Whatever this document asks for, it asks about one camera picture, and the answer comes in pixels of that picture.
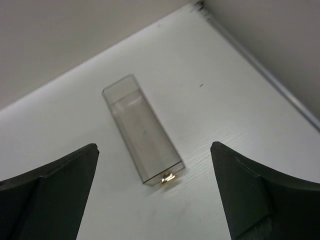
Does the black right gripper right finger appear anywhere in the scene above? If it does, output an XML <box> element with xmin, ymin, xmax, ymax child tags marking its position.
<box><xmin>210</xmin><ymin>141</ymin><xmax>320</xmax><ymax>240</ymax></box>

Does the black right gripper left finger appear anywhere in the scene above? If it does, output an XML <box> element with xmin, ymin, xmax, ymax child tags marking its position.
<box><xmin>0</xmin><ymin>143</ymin><xmax>99</xmax><ymax>240</ymax></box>

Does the clear plastic box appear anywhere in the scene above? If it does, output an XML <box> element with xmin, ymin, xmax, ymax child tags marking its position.
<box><xmin>102</xmin><ymin>74</ymin><xmax>185</xmax><ymax>186</ymax></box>

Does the aluminium table edge rail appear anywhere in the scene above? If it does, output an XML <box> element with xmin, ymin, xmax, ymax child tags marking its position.
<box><xmin>194</xmin><ymin>0</ymin><xmax>320</xmax><ymax>132</ymax></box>

